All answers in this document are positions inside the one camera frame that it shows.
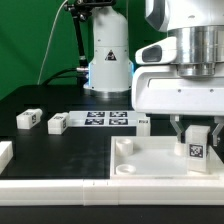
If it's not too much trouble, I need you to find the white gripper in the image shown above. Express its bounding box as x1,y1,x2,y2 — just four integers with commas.
131,65,224,147

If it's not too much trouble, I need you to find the white square tabletop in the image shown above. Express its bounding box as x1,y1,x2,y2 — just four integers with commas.
110,136,224,179

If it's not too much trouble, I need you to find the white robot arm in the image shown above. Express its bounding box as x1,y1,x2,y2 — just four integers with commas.
85,0,224,145

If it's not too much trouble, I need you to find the white U-shaped fence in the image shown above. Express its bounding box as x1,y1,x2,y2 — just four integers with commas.
0,139,224,207

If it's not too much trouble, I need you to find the white marker tag plate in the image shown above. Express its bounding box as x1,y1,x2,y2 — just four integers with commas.
69,110,137,127

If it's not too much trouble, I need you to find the black cable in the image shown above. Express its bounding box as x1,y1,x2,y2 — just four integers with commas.
42,67,88,86

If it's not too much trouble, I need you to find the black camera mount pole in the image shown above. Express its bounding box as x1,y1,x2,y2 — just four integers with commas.
64,0,116,86

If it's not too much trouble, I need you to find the white cable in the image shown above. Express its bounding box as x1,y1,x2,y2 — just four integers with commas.
37,0,69,86

